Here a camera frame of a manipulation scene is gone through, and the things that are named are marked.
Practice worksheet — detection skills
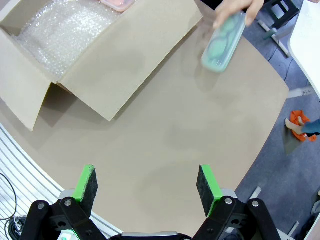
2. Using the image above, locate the black cable bundle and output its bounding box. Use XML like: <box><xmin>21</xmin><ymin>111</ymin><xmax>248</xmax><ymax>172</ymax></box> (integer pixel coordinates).
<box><xmin>0</xmin><ymin>172</ymin><xmax>27</xmax><ymax>240</ymax></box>

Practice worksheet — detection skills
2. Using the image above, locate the black step stool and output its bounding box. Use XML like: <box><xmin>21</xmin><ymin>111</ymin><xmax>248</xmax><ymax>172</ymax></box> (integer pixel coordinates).
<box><xmin>263</xmin><ymin>0</ymin><xmax>300</xmax><ymax>28</ymax></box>

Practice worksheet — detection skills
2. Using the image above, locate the orange sandal foot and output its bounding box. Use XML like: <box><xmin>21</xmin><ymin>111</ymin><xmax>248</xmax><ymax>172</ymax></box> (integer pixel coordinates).
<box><xmin>289</xmin><ymin>109</ymin><xmax>318</xmax><ymax>143</ymax></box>

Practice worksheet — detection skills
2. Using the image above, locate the white side table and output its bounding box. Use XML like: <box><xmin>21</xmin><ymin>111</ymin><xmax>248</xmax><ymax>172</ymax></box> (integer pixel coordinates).
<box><xmin>257</xmin><ymin>0</ymin><xmax>320</xmax><ymax>100</ymax></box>

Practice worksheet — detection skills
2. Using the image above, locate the white ribbed aluminium frame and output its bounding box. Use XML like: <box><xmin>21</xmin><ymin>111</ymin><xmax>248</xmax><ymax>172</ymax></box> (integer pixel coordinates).
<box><xmin>0</xmin><ymin>122</ymin><xmax>121</xmax><ymax>238</ymax></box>

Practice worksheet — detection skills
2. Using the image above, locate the large cardboard box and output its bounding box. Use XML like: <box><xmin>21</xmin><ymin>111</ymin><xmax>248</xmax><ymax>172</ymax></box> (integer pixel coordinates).
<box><xmin>0</xmin><ymin>0</ymin><xmax>204</xmax><ymax>132</ymax></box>

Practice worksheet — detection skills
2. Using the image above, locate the person right hand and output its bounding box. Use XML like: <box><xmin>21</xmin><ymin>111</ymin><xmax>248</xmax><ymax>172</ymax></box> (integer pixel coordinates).
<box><xmin>213</xmin><ymin>0</ymin><xmax>265</xmax><ymax>30</ymax></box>

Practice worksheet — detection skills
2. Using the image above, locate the pink glasses case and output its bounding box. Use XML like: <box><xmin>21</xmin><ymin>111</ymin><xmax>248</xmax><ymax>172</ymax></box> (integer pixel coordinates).
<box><xmin>99</xmin><ymin>0</ymin><xmax>136</xmax><ymax>13</ymax></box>

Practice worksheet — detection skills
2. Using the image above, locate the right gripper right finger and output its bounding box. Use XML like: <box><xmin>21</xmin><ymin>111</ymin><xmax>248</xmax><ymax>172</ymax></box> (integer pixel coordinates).
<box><xmin>192</xmin><ymin>164</ymin><xmax>283</xmax><ymax>240</ymax></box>

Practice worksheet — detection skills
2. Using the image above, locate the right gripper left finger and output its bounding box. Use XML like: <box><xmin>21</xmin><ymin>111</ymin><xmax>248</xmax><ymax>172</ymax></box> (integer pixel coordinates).
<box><xmin>19</xmin><ymin>164</ymin><xmax>108</xmax><ymax>240</ymax></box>

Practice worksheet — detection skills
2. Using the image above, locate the green glasses case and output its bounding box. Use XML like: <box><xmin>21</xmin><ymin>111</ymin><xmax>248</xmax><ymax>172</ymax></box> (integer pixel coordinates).
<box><xmin>201</xmin><ymin>11</ymin><xmax>247</xmax><ymax>73</ymax></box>

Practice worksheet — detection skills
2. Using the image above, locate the person in blue jeans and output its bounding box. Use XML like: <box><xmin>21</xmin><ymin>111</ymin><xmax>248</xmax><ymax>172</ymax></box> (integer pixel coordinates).
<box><xmin>285</xmin><ymin>118</ymin><xmax>320</xmax><ymax>137</ymax></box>

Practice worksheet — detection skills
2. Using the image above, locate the clear bubble wrap sheet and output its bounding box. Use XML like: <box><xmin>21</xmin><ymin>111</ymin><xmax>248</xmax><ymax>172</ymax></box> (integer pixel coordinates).
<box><xmin>11</xmin><ymin>0</ymin><xmax>123</xmax><ymax>78</ymax></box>

